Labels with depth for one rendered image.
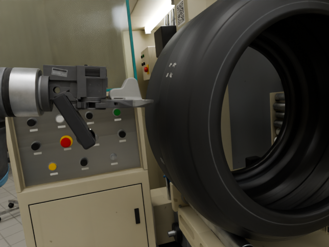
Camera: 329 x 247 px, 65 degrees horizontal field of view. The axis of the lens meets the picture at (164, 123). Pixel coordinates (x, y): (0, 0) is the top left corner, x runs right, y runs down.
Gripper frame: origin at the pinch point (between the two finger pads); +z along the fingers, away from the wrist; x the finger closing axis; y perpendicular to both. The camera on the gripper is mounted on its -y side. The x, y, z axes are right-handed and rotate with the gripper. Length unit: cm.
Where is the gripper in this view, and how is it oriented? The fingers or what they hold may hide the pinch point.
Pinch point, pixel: (147, 104)
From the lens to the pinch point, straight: 54.7
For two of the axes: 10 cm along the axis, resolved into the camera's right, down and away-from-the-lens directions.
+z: 9.6, -0.1, 2.7
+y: 0.2, -9.9, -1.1
